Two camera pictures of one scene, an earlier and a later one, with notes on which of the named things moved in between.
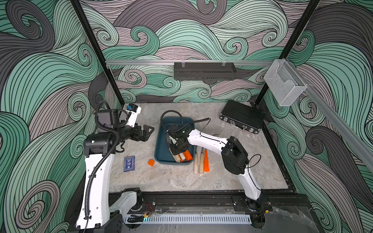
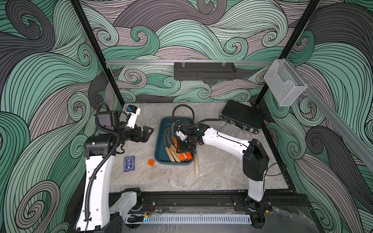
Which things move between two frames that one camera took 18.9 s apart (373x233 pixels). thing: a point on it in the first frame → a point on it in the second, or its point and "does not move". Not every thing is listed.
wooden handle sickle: [196, 167] does not move
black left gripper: [143, 136] does not move
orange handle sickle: [206, 165] → [181, 156]
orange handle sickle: [188, 155] does not move
